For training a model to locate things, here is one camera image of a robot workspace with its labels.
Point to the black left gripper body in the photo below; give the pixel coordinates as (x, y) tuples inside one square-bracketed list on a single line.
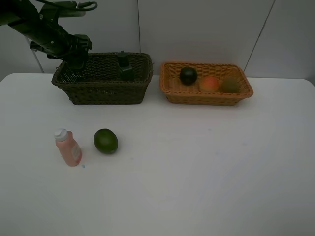
[(54, 41)]

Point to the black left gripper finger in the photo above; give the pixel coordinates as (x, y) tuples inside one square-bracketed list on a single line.
[(76, 59)]

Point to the black square bottle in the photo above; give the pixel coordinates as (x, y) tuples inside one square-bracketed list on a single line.
[(125, 68)]

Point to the green lime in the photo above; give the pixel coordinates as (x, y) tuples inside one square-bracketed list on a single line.
[(106, 141)]

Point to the pink lotion bottle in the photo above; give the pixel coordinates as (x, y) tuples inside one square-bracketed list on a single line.
[(68, 147)]

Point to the dark purple mangosteen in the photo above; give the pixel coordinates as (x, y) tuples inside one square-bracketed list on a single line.
[(188, 76)]

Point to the orange bread bun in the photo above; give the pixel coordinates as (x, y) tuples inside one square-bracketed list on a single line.
[(209, 84)]

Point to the brown fuzzy kiwi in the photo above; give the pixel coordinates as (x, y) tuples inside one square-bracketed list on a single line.
[(230, 85)]

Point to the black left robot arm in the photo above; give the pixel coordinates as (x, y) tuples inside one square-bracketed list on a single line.
[(22, 15)]

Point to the dark brown wicker basket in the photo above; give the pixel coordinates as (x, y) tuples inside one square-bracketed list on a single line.
[(100, 82)]

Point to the tan wicker basket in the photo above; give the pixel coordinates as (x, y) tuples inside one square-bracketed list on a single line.
[(176, 92)]

